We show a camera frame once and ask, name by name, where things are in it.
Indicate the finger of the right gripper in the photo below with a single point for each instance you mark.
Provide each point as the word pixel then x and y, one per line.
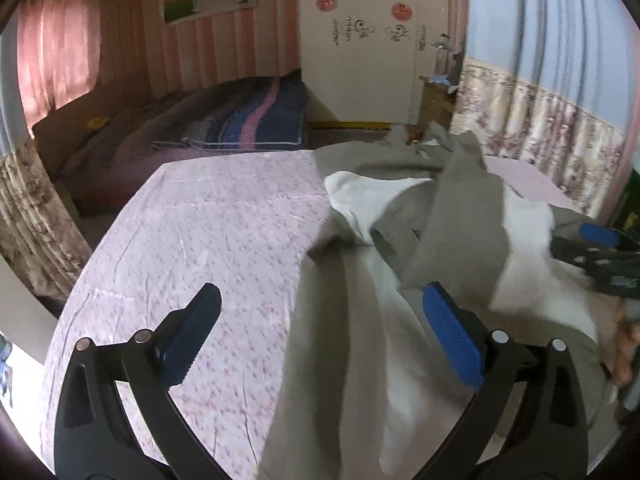
pixel 599 235

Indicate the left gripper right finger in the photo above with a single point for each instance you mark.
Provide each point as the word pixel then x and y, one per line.
pixel 548 438

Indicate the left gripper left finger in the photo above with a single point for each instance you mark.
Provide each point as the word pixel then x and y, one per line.
pixel 93 438

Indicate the olive and cream jacket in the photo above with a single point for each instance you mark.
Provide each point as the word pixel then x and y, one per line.
pixel 367 392

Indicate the person right hand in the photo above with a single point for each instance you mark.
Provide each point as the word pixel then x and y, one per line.
pixel 626 343

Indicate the blue floral curtain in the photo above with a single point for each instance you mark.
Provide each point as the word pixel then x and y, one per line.
pixel 39 239
pixel 555 83

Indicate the wooden bedside table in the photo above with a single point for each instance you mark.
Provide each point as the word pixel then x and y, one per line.
pixel 438 103

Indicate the left blue floral curtain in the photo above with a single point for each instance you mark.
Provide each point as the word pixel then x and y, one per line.
pixel 39 239

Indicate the pink floral bed sheet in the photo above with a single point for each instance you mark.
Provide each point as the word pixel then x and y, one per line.
pixel 243 223

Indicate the dark bed with striped blanket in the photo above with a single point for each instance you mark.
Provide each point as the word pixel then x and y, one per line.
pixel 101 170

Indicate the white wardrobe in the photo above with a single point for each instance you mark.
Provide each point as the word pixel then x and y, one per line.
pixel 366 60

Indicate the yellow object on bed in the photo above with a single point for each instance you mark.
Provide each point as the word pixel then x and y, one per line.
pixel 97 123

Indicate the pink window curtain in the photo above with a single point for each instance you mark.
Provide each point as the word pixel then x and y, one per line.
pixel 58 53

